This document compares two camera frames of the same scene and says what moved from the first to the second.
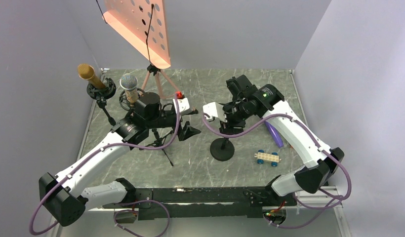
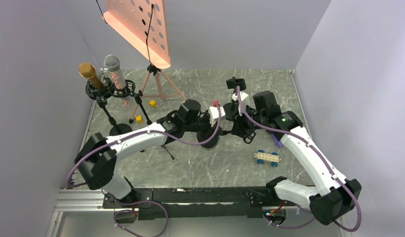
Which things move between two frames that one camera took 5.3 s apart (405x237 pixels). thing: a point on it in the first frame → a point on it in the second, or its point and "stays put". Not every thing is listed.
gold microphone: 87,72 stays put
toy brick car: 262,156 stays put
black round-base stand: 222,149 → 203,136
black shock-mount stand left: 101,94 stays put
